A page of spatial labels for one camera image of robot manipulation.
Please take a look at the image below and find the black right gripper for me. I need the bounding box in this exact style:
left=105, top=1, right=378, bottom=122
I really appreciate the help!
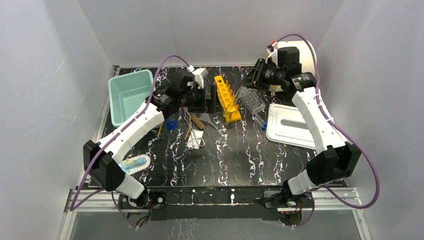
left=238, top=58, right=285, bottom=92

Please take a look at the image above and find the large clear glass test tube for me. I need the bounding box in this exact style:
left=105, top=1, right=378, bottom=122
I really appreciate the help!
left=231, top=85, right=247, bottom=107

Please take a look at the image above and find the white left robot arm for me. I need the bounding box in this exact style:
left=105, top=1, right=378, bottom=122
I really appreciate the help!
left=83, top=68, right=208, bottom=208

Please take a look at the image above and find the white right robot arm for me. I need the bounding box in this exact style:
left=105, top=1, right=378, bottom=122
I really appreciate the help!
left=243, top=46, right=362, bottom=207

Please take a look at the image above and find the clear acrylic tube rack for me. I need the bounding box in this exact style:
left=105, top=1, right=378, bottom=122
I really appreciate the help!
left=239, top=88, right=266, bottom=115

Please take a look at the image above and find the brown test tube brush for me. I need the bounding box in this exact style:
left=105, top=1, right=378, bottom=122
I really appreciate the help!
left=191, top=114, right=205, bottom=130

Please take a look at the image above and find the blue round cap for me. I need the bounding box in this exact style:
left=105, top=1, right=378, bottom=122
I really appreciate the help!
left=165, top=119, right=178, bottom=131

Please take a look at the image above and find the clear plastic funnel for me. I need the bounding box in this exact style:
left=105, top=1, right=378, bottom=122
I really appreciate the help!
left=198, top=113, right=219, bottom=131

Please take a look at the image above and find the brown rubber tubing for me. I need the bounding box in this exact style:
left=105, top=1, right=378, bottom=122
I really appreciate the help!
left=156, top=122, right=164, bottom=138

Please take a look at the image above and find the yellow test tube rack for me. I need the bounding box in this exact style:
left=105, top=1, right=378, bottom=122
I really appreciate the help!
left=214, top=75, right=242, bottom=124

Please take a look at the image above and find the cream cylindrical drum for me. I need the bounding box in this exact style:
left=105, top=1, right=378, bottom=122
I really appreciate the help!
left=270, top=40, right=316, bottom=74

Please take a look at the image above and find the teal plastic bin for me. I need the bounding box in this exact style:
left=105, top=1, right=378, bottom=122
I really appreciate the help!
left=108, top=69, right=154, bottom=127

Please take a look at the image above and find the white plastic bin lid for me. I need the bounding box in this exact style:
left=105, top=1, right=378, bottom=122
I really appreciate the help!
left=266, top=103, right=316, bottom=150

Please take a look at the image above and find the packaged blue pipette bulb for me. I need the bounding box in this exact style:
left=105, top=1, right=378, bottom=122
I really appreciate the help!
left=118, top=154, right=151, bottom=175

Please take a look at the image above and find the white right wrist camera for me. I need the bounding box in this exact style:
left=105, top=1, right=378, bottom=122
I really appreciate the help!
left=265, top=40, right=278, bottom=60

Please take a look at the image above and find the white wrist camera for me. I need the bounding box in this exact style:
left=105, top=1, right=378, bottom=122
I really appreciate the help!
left=265, top=40, right=278, bottom=60
left=186, top=65, right=208, bottom=89

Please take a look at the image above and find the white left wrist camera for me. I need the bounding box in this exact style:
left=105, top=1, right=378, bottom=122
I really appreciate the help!
left=186, top=65, right=208, bottom=89

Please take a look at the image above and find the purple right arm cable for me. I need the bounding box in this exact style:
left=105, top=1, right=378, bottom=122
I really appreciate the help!
left=276, top=33, right=381, bottom=228

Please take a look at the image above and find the aluminium frame rail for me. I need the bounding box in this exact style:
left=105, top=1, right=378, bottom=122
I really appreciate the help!
left=65, top=186, right=350, bottom=213

